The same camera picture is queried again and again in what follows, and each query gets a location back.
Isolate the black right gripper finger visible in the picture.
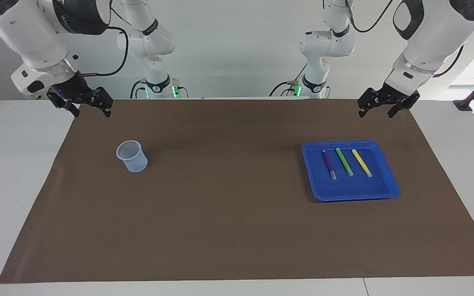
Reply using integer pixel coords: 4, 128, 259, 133
58, 99, 80, 118
94, 86, 113, 118

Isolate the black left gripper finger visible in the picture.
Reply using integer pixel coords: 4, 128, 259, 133
358, 88, 377, 118
388, 95, 418, 118

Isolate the yellow marker pen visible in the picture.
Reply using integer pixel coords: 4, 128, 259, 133
352, 149, 373, 178

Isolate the green marker pen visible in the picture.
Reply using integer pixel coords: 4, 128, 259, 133
335, 148, 354, 177

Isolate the purple marker pen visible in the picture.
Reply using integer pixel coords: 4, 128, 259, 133
322, 150, 337, 180

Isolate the translucent plastic cup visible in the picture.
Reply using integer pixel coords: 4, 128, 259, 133
116, 140, 148, 173

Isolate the blue plastic tray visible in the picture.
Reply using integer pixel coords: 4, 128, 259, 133
302, 140, 400, 202

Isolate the brown table mat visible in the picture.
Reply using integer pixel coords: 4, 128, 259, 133
0, 98, 474, 284

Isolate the black right base cable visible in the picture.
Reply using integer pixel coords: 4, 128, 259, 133
130, 79, 149, 99

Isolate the black base cable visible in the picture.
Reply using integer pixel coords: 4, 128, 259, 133
269, 62, 308, 97
130, 79, 149, 99

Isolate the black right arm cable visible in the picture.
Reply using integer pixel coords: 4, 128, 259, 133
81, 6, 130, 78

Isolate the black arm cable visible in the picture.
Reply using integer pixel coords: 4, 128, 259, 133
81, 6, 130, 78
344, 0, 466, 79

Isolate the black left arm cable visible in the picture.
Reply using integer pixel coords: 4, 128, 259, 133
344, 0, 466, 79

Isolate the black left base cable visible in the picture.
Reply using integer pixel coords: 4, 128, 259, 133
269, 62, 308, 97

